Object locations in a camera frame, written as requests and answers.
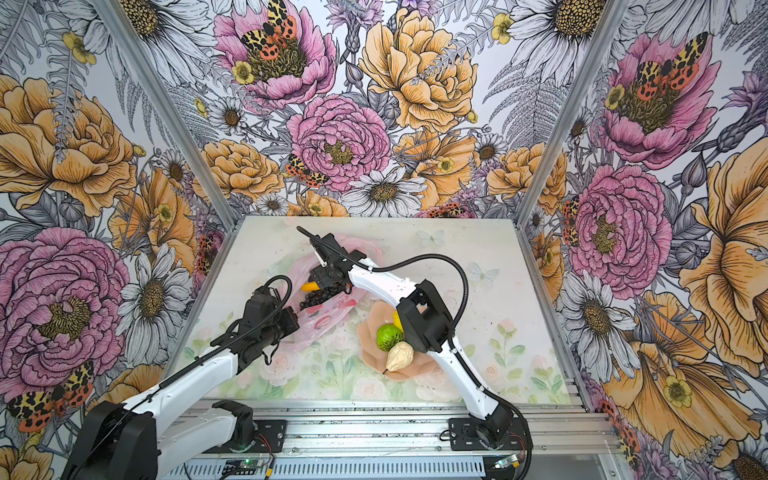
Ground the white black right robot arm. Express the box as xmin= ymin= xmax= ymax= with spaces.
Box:
xmin=297 ymin=226 xmax=533 ymax=453

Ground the pink round plate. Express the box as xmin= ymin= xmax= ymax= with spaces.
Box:
xmin=357 ymin=301 xmax=437 ymax=382

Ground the yellow fake lemon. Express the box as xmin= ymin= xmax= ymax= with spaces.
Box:
xmin=393 ymin=310 xmax=404 ymax=332

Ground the yellow fake banana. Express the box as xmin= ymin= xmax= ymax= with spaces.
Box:
xmin=301 ymin=282 xmax=321 ymax=293

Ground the pink printed plastic bag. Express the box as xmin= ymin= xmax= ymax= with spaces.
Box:
xmin=279 ymin=249 xmax=372 ymax=352

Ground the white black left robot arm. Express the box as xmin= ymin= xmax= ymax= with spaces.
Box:
xmin=61 ymin=283 xmax=299 ymax=479

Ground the dark fake grape bunch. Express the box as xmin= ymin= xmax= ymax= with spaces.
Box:
xmin=299 ymin=286 xmax=344 ymax=310

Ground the green circuit board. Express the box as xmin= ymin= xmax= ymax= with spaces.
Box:
xmin=221 ymin=458 xmax=271 ymax=478

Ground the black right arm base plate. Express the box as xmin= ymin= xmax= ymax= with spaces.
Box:
xmin=448 ymin=417 xmax=530 ymax=452

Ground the aluminium corner post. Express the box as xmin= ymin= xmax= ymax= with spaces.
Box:
xmin=514 ymin=0 xmax=631 ymax=230
xmin=94 ymin=1 xmax=240 ymax=233

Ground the pale fake garlic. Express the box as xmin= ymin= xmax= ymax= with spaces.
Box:
xmin=383 ymin=341 xmax=415 ymax=374

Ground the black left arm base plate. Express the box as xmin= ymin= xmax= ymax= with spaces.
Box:
xmin=204 ymin=420 xmax=288 ymax=454

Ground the aluminium left corner post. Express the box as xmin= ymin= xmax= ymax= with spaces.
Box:
xmin=94 ymin=1 xmax=240 ymax=233

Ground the aluminium front rail frame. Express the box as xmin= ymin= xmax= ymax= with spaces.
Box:
xmin=98 ymin=383 xmax=631 ymax=480

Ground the aluminium right corner post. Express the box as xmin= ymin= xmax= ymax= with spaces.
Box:
xmin=514 ymin=0 xmax=631 ymax=230

